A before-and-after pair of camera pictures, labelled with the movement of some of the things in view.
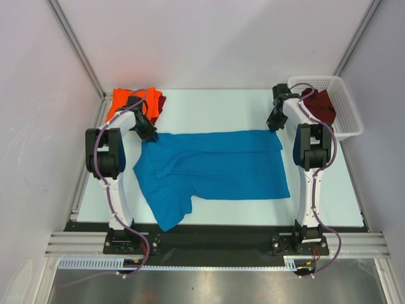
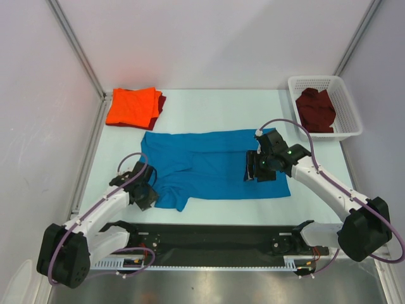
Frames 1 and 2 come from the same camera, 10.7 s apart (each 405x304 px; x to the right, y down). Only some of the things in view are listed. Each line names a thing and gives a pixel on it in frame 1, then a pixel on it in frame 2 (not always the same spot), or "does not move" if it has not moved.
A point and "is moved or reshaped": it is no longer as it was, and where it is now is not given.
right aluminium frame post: (357, 38) does not move
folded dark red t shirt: (161, 101) does not move
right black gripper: (275, 120) -> (251, 166)
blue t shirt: (173, 169) is moved or reshaped
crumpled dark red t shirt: (320, 104) does not move
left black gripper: (150, 133) -> (152, 196)
